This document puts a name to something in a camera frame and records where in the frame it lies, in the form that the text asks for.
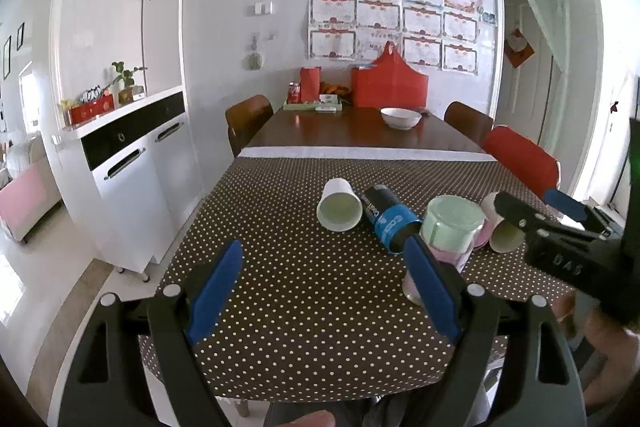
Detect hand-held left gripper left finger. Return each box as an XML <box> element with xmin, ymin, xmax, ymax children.
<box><xmin>57</xmin><ymin>239</ymin><xmax>246</xmax><ymax>427</ymax></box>

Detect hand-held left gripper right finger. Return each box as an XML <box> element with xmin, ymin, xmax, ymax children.
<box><xmin>402</xmin><ymin>236</ymin><xmax>588</xmax><ymax>427</ymax></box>

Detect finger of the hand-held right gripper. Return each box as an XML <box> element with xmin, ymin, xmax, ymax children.
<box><xmin>542</xmin><ymin>189</ymin><xmax>625</xmax><ymax>229</ymax></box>
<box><xmin>494</xmin><ymin>191</ymin><xmax>557</xmax><ymax>239</ymax></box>

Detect beige paper cup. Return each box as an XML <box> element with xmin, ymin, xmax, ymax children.
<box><xmin>481</xmin><ymin>192</ymin><xmax>526</xmax><ymax>254</ymax></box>

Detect green and pink cup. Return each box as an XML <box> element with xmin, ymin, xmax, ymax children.
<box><xmin>402</xmin><ymin>196</ymin><xmax>488</xmax><ymax>306</ymax></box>

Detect person's right forearm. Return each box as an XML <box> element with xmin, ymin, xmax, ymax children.
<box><xmin>572</xmin><ymin>302</ymin><xmax>640</xmax><ymax>414</ymax></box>

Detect pink plastic cup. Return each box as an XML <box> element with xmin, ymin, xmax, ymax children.
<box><xmin>472</xmin><ymin>219</ymin><xmax>494</xmax><ymax>251</ymax></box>

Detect black and blue cup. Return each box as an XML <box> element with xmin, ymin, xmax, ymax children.
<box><xmin>361</xmin><ymin>185</ymin><xmax>424</xmax><ymax>255</ymax></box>

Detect white paper cup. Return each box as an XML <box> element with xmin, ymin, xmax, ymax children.
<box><xmin>317</xmin><ymin>178</ymin><xmax>363</xmax><ymax>233</ymax></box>

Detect red chair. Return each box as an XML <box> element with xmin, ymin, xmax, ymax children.
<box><xmin>482</xmin><ymin>126</ymin><xmax>562</xmax><ymax>202</ymax></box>

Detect brown polka dot tablecloth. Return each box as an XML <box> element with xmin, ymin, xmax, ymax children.
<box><xmin>139</xmin><ymin>147</ymin><xmax>577</xmax><ymax>404</ymax></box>

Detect brown wooden chair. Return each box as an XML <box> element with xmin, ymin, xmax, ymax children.
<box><xmin>225</xmin><ymin>95</ymin><xmax>274</xmax><ymax>158</ymax></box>
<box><xmin>444</xmin><ymin>101</ymin><xmax>495</xmax><ymax>148</ymax></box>

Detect white sideboard cabinet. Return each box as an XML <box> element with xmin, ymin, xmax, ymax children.
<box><xmin>52</xmin><ymin>88</ymin><xmax>206</xmax><ymax>283</ymax></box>

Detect white bowl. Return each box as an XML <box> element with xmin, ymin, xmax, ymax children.
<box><xmin>381</xmin><ymin>108</ymin><xmax>422</xmax><ymax>130</ymax></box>

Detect red diamond door decoration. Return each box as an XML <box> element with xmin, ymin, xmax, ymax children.
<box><xmin>504</xmin><ymin>24</ymin><xmax>535</xmax><ymax>69</ymax></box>

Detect red gift bag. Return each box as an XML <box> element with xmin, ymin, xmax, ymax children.
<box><xmin>351</xmin><ymin>41</ymin><xmax>429</xmax><ymax>110</ymax></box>

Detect wooden dining table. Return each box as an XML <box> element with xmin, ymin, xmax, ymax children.
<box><xmin>247</xmin><ymin>106</ymin><xmax>487</xmax><ymax>154</ymax></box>

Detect green tray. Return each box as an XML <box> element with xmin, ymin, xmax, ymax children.
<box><xmin>283</xmin><ymin>99</ymin><xmax>343</xmax><ymax>114</ymax></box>

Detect pink and white sofa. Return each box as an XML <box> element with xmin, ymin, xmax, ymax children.
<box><xmin>0</xmin><ymin>132</ymin><xmax>64</xmax><ymax>244</ymax></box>

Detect red box on sideboard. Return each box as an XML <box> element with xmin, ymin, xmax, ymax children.
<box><xmin>69</xmin><ymin>97</ymin><xmax>116</xmax><ymax>126</ymax></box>

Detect potted green plant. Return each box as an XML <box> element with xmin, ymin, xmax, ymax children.
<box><xmin>111</xmin><ymin>61</ymin><xmax>149</xmax><ymax>100</ymax></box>

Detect round hanging wall ornament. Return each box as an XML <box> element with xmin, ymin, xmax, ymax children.
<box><xmin>244</xmin><ymin>36</ymin><xmax>264</xmax><ymax>72</ymax></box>

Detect group of wall certificates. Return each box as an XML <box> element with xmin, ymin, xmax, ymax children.
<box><xmin>257</xmin><ymin>0</ymin><xmax>480</xmax><ymax>76</ymax></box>

